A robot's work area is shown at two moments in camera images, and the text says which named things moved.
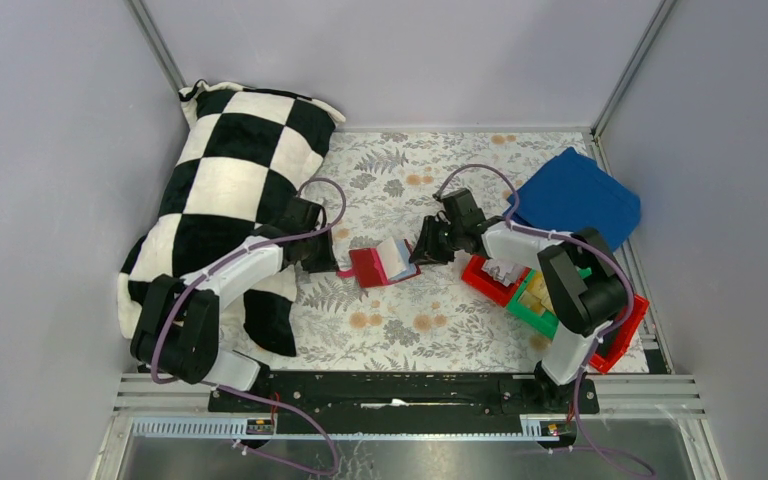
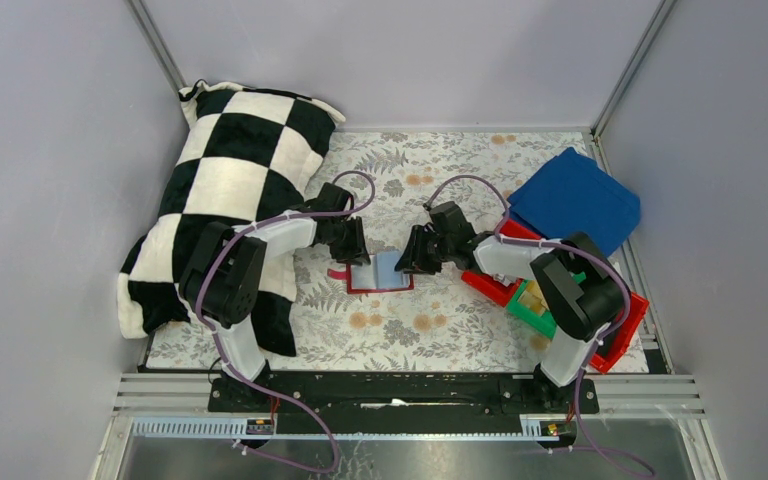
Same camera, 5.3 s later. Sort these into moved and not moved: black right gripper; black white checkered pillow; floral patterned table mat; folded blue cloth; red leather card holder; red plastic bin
Moved: red leather card holder; black right gripper
Not moved: floral patterned table mat; folded blue cloth; black white checkered pillow; red plastic bin
